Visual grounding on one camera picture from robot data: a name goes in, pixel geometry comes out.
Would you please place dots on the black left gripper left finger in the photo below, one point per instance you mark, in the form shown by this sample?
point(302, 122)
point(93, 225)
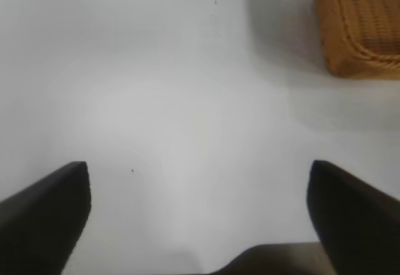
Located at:
point(40, 222)

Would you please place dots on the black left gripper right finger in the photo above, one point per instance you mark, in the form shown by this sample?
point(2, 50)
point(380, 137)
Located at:
point(356, 218)

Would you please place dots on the brown woven wicker basket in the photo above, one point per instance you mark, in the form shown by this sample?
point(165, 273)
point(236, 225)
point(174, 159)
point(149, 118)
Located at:
point(362, 28)

